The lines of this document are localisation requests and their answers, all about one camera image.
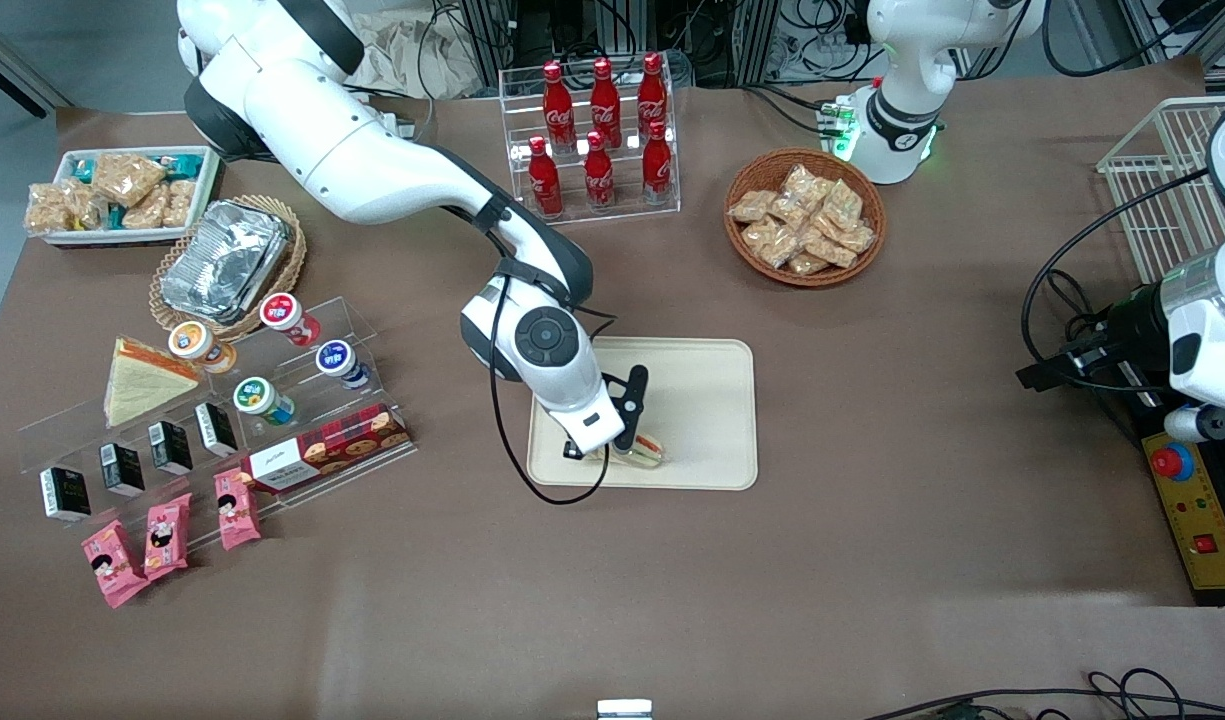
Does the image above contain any clear acrylic bottle rack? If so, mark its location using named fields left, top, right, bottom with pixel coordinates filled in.
left=498, top=52, right=681, bottom=227

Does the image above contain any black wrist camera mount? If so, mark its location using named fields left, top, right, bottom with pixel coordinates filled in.
left=602, top=365, right=650, bottom=426

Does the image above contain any red cola bottle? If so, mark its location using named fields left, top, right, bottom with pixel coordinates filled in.
left=583, top=130, right=616, bottom=211
left=642, top=120, right=675, bottom=204
left=637, top=52, right=670, bottom=141
left=527, top=135, right=563, bottom=219
left=590, top=57, right=623, bottom=149
left=542, top=62, right=576, bottom=151

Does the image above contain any small black barcode box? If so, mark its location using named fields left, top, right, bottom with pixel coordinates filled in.
left=99, top=443, right=146, bottom=498
left=39, top=466, right=93, bottom=523
left=194, top=402, right=240, bottom=458
left=148, top=421, right=194, bottom=476

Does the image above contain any oval tan wicker basket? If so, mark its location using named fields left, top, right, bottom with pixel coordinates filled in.
left=150, top=195, right=308, bottom=343

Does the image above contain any aluminium frame rack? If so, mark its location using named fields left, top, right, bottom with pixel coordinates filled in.
left=462, top=0, right=873, bottom=86

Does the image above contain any red plaid cookie box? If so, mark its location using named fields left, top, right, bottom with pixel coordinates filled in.
left=242, top=402, right=413, bottom=496

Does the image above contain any white rectangular bin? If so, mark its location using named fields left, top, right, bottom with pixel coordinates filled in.
left=40, top=145, right=223, bottom=248

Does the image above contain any white wire basket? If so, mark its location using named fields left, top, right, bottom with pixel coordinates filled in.
left=1097, top=95, right=1225, bottom=286

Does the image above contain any pink cartoon snack pack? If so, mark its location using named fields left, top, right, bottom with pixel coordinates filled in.
left=215, top=468, right=263, bottom=551
left=80, top=520, right=151, bottom=609
left=144, top=493, right=193, bottom=581

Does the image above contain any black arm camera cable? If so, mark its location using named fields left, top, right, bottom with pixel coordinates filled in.
left=1020, top=168, right=1218, bottom=393
left=487, top=200, right=615, bottom=506

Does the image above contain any crumpled beige paper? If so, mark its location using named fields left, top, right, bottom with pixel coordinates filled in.
left=347, top=10, right=503, bottom=101

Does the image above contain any plastic-wrapped triangle sandwich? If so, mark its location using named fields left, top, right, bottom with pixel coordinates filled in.
left=103, top=337, right=203, bottom=429
left=605, top=432, right=666, bottom=471

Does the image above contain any red-lid yogurt cup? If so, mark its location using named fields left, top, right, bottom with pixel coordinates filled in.
left=259, top=292, right=323, bottom=348

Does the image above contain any cream plastic tray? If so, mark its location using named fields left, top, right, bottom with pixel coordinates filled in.
left=527, top=337, right=759, bottom=491

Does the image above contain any orange-lid yogurt cup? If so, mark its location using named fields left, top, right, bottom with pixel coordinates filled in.
left=167, top=320, right=238, bottom=376

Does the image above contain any silver foil container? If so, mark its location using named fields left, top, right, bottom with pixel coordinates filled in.
left=160, top=198, right=293, bottom=326

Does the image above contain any clear acrylic tiered stand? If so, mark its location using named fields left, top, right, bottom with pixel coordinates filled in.
left=17, top=295, right=420, bottom=556

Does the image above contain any round brown wicker basket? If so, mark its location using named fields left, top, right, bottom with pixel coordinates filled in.
left=723, top=148, right=888, bottom=289

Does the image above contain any dark metal bar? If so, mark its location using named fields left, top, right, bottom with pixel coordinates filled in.
left=0, top=20, right=73, bottom=119

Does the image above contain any yellow emergency stop box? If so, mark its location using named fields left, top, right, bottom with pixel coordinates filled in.
left=1142, top=430, right=1225, bottom=593

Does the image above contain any blue-lid yogurt cup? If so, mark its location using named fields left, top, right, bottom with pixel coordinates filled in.
left=315, top=340, right=371, bottom=391

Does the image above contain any black floor cable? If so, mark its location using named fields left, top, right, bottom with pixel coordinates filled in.
left=862, top=668, right=1225, bottom=720

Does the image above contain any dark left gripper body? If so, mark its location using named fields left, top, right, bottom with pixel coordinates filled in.
left=1102, top=283, right=1173, bottom=353

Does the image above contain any green-lid yogurt cup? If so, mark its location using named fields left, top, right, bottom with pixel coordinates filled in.
left=233, top=376, right=298, bottom=428

